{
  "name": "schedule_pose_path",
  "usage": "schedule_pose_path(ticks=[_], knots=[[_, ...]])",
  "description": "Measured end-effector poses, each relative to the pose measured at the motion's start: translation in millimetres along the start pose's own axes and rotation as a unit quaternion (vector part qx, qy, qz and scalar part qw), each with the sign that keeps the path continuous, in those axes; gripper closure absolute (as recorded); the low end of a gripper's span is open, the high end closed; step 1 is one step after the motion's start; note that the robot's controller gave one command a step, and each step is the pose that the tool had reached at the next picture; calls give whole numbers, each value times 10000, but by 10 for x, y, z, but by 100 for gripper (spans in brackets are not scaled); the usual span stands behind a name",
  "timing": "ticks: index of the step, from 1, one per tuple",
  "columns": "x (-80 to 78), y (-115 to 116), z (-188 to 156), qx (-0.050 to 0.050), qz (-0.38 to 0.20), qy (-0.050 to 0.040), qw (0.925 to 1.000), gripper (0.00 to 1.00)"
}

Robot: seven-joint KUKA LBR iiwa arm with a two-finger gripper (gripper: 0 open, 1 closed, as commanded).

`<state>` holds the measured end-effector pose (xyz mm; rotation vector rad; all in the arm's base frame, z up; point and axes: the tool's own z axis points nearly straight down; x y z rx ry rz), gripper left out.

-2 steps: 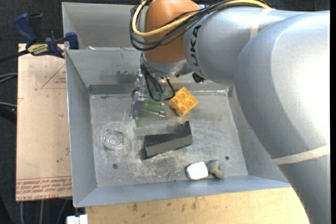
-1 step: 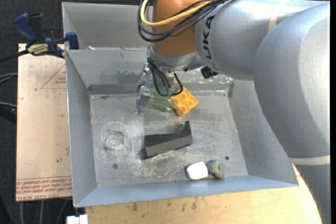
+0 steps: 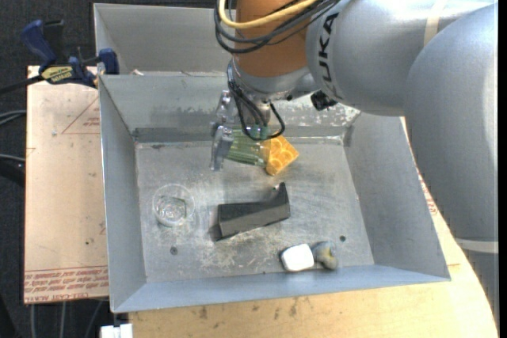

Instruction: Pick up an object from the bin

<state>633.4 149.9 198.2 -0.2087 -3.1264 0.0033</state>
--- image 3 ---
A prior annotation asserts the green and orange packet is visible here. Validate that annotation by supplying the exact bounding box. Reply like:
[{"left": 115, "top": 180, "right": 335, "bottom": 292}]
[{"left": 224, "top": 129, "right": 300, "bottom": 177}]

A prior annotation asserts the grey metal bin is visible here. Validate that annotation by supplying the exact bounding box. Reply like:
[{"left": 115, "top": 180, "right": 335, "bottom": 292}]
[{"left": 93, "top": 2, "right": 452, "bottom": 314}]

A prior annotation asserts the brown cardboard board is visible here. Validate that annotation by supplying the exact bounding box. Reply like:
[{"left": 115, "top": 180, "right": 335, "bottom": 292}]
[{"left": 23, "top": 65, "right": 110, "bottom": 305}]

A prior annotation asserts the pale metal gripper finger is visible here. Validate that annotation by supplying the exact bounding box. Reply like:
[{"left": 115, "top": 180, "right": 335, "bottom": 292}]
[
  {"left": 209, "top": 124, "right": 225, "bottom": 173},
  {"left": 221, "top": 127, "right": 235, "bottom": 160}
]

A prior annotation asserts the white rounded box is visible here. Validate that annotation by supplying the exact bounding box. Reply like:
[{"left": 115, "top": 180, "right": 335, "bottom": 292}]
[{"left": 280, "top": 243, "right": 315, "bottom": 273}]

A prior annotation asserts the clear glass cup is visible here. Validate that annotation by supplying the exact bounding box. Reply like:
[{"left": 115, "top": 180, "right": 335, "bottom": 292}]
[{"left": 151, "top": 184, "right": 196, "bottom": 228}]

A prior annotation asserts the black cylinder on white bracket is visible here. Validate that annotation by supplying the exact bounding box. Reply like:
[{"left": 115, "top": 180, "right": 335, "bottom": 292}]
[{"left": 310, "top": 89, "right": 338, "bottom": 112}]

